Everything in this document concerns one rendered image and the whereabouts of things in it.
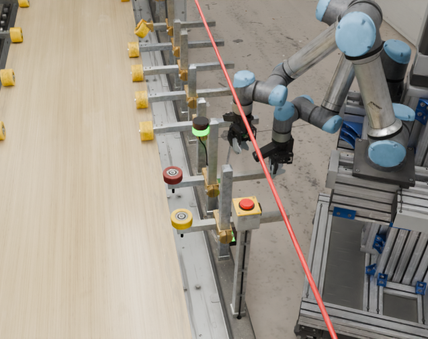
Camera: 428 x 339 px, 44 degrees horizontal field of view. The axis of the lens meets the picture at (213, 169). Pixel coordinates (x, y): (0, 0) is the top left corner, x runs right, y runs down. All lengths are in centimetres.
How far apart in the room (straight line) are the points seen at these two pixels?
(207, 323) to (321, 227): 113
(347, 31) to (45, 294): 122
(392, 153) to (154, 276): 87
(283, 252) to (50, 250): 155
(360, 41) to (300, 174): 202
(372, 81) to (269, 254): 156
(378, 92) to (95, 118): 129
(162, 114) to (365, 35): 158
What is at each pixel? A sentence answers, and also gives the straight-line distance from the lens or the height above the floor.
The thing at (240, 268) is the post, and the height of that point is 96.
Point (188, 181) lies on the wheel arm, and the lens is 215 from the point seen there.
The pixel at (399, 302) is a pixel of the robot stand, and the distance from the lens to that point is 273.
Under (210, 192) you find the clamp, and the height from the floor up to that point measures 85.
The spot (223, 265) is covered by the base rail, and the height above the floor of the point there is 70.
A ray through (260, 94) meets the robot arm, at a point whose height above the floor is 130.
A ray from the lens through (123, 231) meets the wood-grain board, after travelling 192.
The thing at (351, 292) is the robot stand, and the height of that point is 21.
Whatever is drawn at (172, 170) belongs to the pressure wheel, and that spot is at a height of 91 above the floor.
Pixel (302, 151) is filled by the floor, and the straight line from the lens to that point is 377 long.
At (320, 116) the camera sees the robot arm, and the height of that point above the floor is 115.
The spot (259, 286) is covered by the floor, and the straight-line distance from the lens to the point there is 290.
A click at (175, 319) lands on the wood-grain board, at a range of 167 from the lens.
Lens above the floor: 228
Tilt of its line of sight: 40 degrees down
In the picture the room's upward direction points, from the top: 2 degrees clockwise
